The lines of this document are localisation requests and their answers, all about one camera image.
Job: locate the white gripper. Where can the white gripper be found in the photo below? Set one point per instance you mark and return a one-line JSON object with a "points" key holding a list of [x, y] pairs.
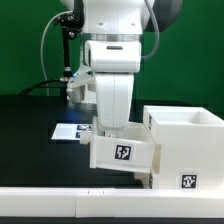
{"points": [[114, 95]]}

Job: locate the white drawer box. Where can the white drawer box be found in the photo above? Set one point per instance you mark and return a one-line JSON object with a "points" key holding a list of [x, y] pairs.
{"points": [[130, 150], [146, 179]]}

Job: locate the white drawer cabinet frame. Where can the white drawer cabinet frame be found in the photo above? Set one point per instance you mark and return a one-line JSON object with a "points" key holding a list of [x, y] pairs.
{"points": [[189, 152]]}

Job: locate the white drawer box front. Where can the white drawer box front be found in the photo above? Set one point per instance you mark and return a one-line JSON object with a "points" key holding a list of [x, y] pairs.
{"points": [[146, 179]]}

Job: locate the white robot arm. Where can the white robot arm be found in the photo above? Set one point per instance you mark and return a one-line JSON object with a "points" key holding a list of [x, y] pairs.
{"points": [[112, 48]]}

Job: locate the white marker base plate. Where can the white marker base plate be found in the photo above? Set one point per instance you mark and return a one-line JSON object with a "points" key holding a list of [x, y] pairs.
{"points": [[65, 131]]}

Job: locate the white front fence rail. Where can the white front fence rail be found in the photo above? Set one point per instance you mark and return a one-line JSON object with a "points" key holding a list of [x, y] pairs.
{"points": [[113, 203]]}

